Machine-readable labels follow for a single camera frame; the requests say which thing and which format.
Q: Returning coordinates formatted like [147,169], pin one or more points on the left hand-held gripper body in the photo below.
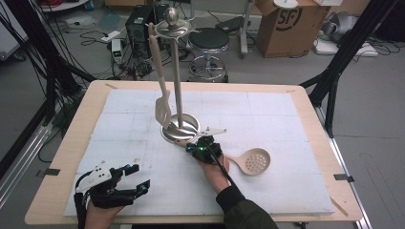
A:
[108,195]

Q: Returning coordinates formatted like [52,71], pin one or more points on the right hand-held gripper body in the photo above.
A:
[208,152]

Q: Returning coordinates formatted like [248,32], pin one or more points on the person's left hand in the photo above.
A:
[97,219]

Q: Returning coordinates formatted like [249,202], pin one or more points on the brown cardboard box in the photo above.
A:
[277,41]

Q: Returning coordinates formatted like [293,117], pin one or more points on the beige slotted turner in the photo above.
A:
[163,111]

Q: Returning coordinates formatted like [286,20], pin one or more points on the white foam mat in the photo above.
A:
[127,143]

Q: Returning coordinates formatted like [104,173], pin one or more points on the grey pole stand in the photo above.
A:
[246,19]

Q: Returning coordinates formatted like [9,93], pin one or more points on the beige round skimmer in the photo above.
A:
[254,162]

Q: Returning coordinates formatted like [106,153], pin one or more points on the small white device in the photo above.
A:
[117,51]

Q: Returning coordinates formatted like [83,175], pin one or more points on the steel utensil stand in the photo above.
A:
[177,79]

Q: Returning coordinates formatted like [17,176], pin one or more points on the white power strip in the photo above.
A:
[110,36]

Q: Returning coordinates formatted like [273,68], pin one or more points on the flat black bag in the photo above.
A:
[230,24]

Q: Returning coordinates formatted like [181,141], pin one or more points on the black computer tower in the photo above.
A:
[138,31]

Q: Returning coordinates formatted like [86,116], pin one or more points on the black metal frame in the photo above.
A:
[54,63]
[348,47]

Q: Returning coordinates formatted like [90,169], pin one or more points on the brown tape strip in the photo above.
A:
[339,207]
[111,86]

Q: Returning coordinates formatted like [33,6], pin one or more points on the grey bag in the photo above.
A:
[340,27]

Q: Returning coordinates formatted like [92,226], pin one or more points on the aluminium rail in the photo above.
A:
[336,152]
[22,159]

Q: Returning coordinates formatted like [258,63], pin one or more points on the white flat board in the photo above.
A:
[366,51]

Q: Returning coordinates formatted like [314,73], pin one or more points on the person's right hand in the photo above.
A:
[215,176]

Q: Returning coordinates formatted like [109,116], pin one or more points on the round white table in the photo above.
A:
[63,4]

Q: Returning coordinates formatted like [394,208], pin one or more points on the black round stool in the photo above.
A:
[208,38]

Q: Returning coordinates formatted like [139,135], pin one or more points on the black tape piece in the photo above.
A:
[344,178]
[47,172]

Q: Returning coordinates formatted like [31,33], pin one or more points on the white round disc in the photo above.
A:
[286,3]

